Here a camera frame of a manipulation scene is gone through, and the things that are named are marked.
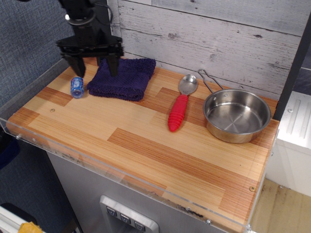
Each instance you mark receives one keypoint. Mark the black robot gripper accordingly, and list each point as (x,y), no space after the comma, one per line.
(82,16)

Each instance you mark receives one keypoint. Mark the purple towel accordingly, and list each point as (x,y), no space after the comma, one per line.
(130,83)

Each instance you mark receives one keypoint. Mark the small blue can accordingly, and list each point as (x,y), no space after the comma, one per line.
(77,87)

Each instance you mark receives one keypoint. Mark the silver toy fridge cabinet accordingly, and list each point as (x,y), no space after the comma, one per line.
(121,201)

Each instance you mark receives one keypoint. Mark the stainless steel pot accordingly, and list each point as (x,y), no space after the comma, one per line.
(234,115)

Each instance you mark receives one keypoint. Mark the silver dispenser button panel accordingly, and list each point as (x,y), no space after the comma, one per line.
(123,218)

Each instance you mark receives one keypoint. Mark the white side cabinet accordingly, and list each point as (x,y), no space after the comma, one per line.
(290,161)

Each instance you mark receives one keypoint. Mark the dark grey left post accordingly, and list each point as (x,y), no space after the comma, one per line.
(107,40)

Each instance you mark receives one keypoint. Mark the dark grey post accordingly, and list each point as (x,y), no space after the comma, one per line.
(107,40)
(294,71)

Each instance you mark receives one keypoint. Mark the red handled metal spoon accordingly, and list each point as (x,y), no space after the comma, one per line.
(187,86)

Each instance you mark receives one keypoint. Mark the dark grey right post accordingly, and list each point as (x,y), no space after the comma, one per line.
(294,71)

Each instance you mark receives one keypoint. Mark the clear acrylic guard rail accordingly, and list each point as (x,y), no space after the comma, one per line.
(189,170)

